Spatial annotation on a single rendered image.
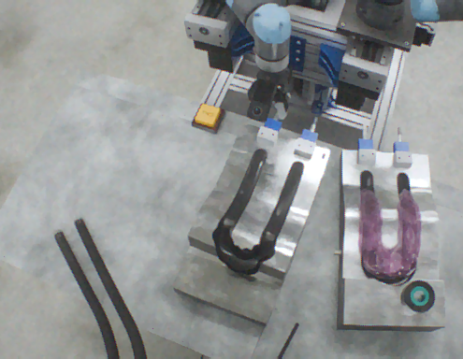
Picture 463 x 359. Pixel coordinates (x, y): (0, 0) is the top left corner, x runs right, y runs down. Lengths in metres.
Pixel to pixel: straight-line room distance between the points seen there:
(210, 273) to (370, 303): 0.41
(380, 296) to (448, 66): 1.84
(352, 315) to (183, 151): 0.68
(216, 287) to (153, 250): 0.22
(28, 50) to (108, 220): 1.83
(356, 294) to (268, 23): 0.67
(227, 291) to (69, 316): 1.16
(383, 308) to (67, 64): 2.24
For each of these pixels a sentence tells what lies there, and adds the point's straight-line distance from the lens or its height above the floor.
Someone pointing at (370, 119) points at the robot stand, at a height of 0.22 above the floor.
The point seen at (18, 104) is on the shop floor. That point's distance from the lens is 2.86.
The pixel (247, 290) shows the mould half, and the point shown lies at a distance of 1.25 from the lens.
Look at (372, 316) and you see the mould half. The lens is 1.21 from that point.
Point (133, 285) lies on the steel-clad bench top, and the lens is 1.35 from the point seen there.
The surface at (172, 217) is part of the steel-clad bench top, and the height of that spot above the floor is 0.80.
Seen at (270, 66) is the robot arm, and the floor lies 1.24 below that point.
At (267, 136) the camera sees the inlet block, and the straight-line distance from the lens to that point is 1.34.
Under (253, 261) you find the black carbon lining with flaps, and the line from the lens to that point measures 1.25.
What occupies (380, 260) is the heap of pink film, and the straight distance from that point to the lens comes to 1.26.
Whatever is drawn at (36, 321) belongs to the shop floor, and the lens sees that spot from 2.33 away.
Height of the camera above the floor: 2.08
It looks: 65 degrees down
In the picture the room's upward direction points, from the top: 9 degrees counter-clockwise
